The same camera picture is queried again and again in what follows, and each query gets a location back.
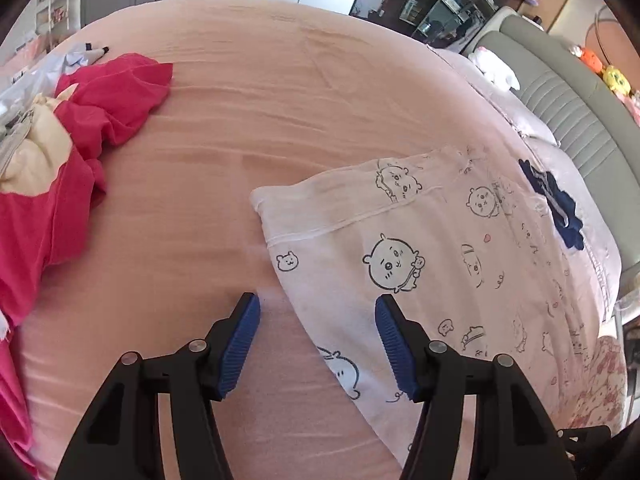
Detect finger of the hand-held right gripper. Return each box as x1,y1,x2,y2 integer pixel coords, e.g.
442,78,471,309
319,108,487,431
556,425,613,480

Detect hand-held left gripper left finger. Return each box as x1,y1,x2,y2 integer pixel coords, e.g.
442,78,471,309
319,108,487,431
55,291,262,480

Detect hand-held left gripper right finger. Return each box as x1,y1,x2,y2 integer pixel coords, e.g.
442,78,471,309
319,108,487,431
374,293,576,480

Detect cartoon print pyjama pants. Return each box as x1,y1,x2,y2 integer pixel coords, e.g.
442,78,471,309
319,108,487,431
250,145,622,472

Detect bed with pink sheet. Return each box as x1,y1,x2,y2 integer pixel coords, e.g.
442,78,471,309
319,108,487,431
10,0,626,480

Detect navy folded shorts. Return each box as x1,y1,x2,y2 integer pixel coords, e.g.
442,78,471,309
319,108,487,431
517,157,587,252

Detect magenta garment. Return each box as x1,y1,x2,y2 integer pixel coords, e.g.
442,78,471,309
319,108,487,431
0,52,174,477

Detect cream garment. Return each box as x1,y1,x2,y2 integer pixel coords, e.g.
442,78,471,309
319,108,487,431
0,95,77,196

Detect grey padded headboard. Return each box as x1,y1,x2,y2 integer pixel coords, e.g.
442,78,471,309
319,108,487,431
460,5,640,211

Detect light blue garment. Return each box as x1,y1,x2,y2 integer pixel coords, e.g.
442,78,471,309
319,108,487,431
0,42,112,176

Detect dark oval standing mirror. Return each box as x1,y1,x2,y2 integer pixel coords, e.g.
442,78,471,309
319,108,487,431
415,0,506,54

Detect yellow plush toy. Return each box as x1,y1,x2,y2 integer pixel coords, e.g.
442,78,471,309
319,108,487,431
601,65,632,95

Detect orange plush toy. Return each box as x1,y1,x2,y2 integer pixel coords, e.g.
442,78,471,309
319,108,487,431
570,45,604,69

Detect white wire rack shelf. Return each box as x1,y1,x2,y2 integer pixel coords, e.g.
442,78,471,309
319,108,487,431
32,0,84,36

